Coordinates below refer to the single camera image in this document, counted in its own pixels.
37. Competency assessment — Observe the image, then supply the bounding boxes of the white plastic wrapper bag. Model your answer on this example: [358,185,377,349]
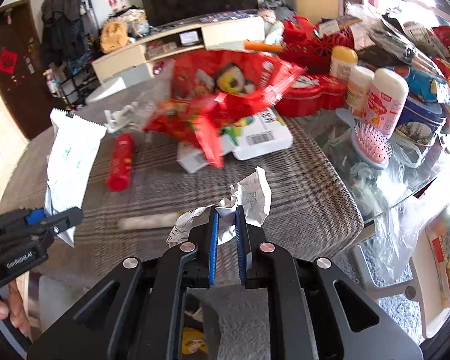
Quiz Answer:
[44,107,108,248]

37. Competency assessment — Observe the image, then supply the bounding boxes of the yellow cap bottle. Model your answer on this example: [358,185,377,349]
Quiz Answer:
[329,46,359,82]

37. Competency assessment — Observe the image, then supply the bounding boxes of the pink hairbrush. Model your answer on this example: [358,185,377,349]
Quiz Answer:
[335,108,393,170]

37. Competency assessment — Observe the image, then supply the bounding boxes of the red heart-shaped tin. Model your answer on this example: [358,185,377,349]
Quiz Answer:
[274,74,347,117]

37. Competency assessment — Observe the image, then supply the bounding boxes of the person left hand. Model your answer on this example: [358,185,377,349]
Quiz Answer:
[0,280,32,339]

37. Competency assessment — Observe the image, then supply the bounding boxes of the grey plaid tablecloth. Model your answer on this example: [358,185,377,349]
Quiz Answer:
[0,78,365,282]

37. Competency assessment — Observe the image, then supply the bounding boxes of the blue cookie tin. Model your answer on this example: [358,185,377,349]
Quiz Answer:
[395,94,446,147]

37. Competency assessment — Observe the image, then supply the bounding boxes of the blue chips bag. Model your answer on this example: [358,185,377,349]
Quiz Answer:
[388,65,450,104]

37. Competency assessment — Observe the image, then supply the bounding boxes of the small white bottle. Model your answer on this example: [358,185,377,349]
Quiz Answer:
[345,66,375,118]

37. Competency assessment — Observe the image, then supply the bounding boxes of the white paper receipt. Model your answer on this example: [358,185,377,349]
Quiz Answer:
[166,166,272,247]

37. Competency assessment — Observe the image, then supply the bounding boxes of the white barcode box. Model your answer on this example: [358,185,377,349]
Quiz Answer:
[177,108,293,174]

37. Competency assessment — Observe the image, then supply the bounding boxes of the dark wooden door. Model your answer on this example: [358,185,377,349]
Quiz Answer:
[0,0,65,140]

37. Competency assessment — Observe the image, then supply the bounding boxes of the white pink lotion bottle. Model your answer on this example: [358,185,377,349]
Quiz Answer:
[363,68,409,138]

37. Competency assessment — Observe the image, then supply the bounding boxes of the red cylindrical snack tube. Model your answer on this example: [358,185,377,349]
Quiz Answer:
[106,133,135,192]

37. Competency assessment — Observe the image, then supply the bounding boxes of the red snack bag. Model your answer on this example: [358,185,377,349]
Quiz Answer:
[143,49,303,167]

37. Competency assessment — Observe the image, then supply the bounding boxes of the yellow plastic bag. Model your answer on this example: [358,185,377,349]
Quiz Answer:
[181,327,209,355]

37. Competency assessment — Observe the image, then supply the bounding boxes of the cream TV cabinet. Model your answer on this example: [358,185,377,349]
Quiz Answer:
[92,10,265,86]

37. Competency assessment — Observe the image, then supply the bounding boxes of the white round stool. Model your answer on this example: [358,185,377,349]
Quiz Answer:
[85,76,127,105]

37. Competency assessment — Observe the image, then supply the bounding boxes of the dark coats on rack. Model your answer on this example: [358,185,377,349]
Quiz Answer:
[41,0,86,68]

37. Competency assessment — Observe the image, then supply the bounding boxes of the yellow plush backpack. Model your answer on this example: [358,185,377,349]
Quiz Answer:
[100,19,129,54]

